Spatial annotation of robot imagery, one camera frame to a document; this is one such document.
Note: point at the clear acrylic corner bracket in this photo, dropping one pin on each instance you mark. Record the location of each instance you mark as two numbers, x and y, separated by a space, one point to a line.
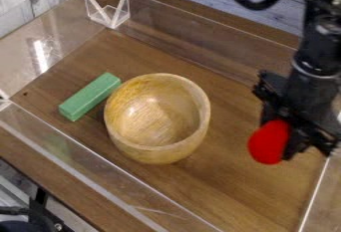
108 16

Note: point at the green rectangular block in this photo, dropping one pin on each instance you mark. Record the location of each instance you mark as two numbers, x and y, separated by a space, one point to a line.
83 100

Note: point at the wooden bowl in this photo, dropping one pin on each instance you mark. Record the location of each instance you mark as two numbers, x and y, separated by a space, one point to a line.
157 117

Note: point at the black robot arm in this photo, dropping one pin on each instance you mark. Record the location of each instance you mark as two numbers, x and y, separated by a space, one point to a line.
318 54

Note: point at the black table clamp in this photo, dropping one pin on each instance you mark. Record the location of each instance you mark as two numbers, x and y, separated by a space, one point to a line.
42 217

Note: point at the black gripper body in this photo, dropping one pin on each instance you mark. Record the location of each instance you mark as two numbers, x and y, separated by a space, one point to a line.
309 94

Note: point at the red plush strawberry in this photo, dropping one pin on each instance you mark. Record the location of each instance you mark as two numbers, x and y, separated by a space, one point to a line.
268 142

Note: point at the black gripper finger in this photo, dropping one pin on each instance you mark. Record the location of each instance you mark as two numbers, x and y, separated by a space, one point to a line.
297 142
273 113

